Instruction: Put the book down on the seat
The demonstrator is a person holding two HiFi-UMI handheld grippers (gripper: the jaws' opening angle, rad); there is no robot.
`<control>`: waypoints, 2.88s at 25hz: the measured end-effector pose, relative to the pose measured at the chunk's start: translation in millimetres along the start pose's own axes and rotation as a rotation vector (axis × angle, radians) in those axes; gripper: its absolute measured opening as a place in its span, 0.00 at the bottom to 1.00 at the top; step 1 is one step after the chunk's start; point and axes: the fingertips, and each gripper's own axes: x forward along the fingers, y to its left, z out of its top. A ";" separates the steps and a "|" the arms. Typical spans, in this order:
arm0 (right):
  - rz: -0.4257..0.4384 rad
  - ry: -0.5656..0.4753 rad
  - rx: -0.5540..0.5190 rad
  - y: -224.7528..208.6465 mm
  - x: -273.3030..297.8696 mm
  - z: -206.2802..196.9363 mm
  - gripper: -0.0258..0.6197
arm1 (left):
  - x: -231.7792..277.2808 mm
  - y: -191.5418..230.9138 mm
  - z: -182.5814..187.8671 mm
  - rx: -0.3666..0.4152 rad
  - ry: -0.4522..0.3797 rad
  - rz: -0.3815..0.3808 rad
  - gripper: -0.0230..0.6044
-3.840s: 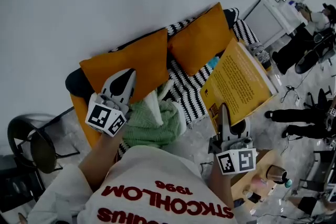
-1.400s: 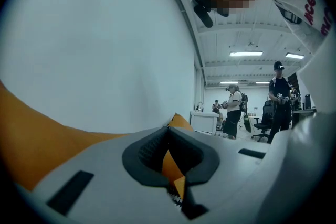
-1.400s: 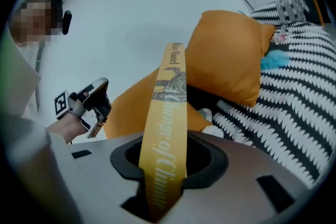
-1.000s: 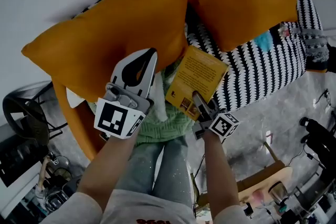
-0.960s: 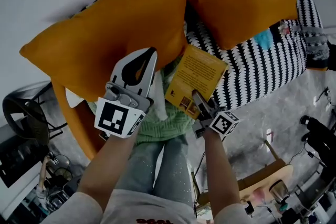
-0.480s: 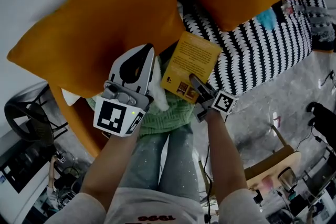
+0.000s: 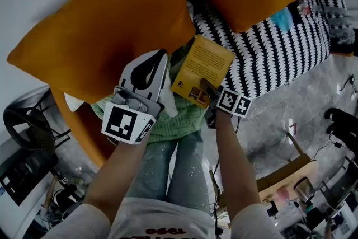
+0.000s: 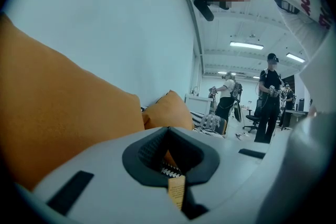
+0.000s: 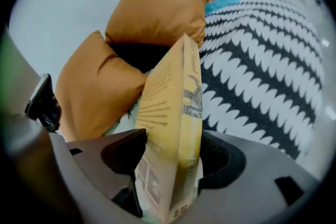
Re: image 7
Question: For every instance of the black white striped throw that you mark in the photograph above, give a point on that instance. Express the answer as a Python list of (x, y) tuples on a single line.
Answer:
[(265, 50)]

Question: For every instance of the grey knitted scarf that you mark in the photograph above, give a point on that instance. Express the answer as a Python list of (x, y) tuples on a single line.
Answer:
[(341, 33)]

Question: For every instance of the person's blue jeans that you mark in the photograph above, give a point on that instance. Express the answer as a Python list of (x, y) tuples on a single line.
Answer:
[(184, 170)]

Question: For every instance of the green knitted blanket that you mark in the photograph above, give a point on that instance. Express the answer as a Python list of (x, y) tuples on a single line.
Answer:
[(181, 123)]

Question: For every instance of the black round chair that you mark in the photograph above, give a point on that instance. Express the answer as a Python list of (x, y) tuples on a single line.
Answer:
[(39, 134)]

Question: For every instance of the blue fluffy toy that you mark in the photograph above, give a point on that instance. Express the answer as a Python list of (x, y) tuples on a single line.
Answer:
[(282, 19)]

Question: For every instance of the round wooden table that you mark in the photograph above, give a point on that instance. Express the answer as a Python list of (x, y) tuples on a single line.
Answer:
[(282, 176)]

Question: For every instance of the person's white printed shirt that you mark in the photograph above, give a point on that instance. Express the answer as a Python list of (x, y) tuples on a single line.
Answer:
[(156, 218)]

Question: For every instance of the person's right forearm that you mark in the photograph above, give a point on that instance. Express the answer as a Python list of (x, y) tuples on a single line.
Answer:
[(235, 162)]

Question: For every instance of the small pink toy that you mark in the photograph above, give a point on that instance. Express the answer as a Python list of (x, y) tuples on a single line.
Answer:
[(304, 8)]

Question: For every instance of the white fluffy cloth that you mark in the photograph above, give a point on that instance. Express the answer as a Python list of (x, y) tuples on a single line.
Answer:
[(169, 103)]

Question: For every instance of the white crumpled cloth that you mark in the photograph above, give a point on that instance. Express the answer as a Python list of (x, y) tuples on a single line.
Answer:
[(72, 102)]

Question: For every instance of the person's left forearm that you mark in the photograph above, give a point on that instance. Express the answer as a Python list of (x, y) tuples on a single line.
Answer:
[(112, 176)]

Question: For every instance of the small pink item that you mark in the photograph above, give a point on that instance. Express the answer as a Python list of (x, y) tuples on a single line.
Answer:
[(282, 193)]

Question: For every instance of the steel kettle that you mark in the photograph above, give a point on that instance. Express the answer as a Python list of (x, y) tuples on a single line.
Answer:
[(303, 189)]

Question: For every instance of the yellow book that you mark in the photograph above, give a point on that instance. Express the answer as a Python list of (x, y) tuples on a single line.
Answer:
[(204, 64)]

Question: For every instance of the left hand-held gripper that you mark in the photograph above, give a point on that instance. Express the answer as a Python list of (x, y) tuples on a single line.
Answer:
[(120, 123)]

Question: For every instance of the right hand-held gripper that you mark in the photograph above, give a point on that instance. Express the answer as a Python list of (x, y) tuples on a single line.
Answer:
[(230, 100)]

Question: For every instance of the black case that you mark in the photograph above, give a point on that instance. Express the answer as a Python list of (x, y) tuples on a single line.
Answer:
[(22, 173)]

